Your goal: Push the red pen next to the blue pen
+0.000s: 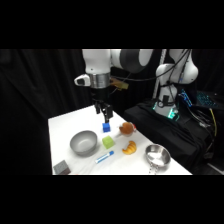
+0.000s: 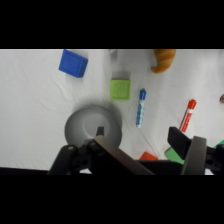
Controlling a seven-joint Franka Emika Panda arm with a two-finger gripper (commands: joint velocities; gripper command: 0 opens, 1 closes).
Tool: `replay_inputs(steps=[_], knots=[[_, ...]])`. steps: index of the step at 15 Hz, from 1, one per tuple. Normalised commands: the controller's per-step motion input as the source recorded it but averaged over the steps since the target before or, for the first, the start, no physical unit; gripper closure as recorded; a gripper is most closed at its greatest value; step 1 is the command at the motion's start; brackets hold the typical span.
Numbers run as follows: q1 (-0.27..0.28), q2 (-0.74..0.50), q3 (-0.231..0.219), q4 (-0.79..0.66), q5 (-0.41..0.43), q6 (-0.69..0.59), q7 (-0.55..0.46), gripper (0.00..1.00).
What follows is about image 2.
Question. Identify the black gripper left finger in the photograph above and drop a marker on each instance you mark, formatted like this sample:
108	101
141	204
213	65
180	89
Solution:
110	156

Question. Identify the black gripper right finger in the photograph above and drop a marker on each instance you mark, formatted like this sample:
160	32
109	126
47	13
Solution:
195	156

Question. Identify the red and white pen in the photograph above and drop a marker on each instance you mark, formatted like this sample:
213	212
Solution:
188	115

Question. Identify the blue and white pen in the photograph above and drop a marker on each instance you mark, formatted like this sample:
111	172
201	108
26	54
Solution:
141	108

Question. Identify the dark green toy block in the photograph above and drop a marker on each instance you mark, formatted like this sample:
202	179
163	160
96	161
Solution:
173	155

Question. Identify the red toy block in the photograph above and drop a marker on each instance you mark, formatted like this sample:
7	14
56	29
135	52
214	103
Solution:
147	156

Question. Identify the grey round bowl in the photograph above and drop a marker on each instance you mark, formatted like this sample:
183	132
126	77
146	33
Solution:
83	125

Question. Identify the small brown object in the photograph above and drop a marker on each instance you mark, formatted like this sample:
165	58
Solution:
222	98

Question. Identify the light green toy block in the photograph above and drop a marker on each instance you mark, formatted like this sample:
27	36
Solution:
120	89

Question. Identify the blue toy block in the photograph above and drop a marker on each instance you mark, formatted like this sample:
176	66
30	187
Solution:
72	63

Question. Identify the yellow block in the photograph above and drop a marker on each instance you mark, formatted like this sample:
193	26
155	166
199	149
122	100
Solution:
163	60

